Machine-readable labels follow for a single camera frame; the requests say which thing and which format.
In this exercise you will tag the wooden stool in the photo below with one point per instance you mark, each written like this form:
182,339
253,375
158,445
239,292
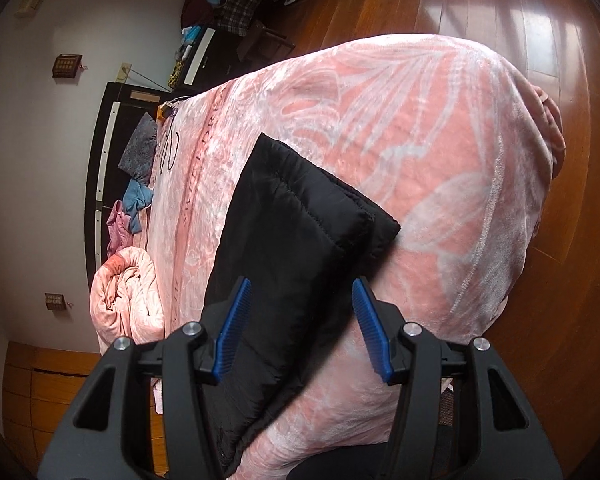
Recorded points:
267,42

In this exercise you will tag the grey patterned pillow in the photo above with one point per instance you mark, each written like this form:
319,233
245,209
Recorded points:
140,150

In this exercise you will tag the wooden nightstand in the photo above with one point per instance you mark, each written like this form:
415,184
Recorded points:
40,385

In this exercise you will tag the dark wooden headboard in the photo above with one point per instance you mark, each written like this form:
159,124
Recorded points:
122,110

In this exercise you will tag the black quilted pants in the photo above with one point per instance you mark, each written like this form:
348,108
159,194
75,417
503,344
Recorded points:
290,240

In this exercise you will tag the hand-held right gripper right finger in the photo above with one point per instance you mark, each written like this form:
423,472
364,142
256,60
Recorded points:
372,332

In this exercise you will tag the blue cloth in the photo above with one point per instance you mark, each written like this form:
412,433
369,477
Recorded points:
135,197

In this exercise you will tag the plaid cloth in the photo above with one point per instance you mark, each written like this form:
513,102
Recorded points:
242,7

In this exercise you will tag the small orange item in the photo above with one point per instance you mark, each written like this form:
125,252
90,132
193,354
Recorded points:
166,110

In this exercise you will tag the dark cabinet with white strip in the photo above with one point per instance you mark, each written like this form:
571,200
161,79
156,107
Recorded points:
220,62

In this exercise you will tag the dark red bag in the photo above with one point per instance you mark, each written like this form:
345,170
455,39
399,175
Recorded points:
197,7

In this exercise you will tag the brown wall box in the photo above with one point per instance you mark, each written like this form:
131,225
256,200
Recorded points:
66,66
57,302

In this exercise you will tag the cream wall socket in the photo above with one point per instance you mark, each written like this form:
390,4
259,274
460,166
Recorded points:
123,72

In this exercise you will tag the pink leaf-pattern blanket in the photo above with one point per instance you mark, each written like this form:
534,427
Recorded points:
430,160

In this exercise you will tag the pink cloth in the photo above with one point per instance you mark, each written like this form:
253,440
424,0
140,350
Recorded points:
117,225

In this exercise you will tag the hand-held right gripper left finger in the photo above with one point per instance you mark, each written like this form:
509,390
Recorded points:
232,330

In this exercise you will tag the rolled pink quilt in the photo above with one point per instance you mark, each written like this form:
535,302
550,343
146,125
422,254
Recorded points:
125,290

